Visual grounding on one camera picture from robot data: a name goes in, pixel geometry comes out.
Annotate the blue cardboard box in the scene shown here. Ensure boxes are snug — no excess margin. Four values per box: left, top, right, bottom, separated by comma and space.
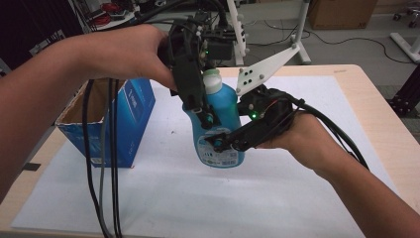
54, 77, 157, 169

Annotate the person's left hand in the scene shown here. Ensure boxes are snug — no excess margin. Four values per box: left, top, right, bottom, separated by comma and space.
81, 23, 177, 91

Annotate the red cable coil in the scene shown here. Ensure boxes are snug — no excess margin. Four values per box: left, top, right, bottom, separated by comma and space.
90, 2, 123, 28

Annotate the blue bottle with white cap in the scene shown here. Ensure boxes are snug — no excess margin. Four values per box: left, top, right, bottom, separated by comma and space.
182, 67, 247, 170

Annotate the white stand foot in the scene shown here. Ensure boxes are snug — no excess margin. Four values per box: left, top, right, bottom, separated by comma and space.
388, 31, 420, 64

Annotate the white paper mat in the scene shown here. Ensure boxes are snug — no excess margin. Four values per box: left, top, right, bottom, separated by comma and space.
11, 75, 399, 238

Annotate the thin black floor cable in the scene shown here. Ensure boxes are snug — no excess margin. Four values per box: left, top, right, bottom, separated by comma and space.
247, 19, 408, 64

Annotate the black metal frame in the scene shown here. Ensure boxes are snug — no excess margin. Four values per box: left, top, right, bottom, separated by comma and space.
386, 63, 420, 117

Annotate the gray cable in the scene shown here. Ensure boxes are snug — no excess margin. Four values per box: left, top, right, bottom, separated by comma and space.
98, 112, 115, 238

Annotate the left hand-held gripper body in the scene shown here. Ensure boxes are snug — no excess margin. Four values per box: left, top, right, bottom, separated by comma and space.
157, 0, 250, 67

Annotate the black tape piece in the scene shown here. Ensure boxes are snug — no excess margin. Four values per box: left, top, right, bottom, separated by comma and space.
22, 162, 43, 172

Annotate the brown cardboard box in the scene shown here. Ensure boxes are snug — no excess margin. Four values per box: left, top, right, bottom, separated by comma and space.
307, 0, 379, 31

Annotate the round white table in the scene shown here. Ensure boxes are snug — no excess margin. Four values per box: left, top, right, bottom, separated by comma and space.
70, 0, 142, 32

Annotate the person's right hand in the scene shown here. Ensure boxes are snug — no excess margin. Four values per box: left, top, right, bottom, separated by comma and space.
257, 111, 335, 174

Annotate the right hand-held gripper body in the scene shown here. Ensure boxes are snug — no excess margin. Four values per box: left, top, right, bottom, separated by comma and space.
235, 42, 302, 147

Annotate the black panel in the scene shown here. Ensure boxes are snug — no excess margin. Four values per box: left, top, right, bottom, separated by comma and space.
0, 0, 76, 71

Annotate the white metal stand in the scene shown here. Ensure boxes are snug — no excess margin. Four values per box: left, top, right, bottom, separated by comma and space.
227, 0, 313, 66

